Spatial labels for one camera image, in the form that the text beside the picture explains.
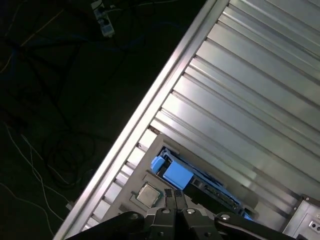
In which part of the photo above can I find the white power strip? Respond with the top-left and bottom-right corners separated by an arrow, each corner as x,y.
90,0 -> 116,38

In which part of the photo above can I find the silver CPU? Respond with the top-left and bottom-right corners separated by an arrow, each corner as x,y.
136,183 -> 166,209

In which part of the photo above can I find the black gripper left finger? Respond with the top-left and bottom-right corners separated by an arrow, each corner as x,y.
64,188 -> 177,240

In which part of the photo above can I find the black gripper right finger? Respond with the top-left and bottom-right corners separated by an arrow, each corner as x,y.
175,189 -> 296,240

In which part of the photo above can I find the thin white floor cable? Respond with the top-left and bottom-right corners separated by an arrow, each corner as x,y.
0,121 -> 76,237

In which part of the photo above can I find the hard disk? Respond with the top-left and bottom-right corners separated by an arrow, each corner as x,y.
150,147 -> 254,221

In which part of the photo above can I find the black open PC case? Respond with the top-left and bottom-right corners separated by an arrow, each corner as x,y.
282,193 -> 320,240

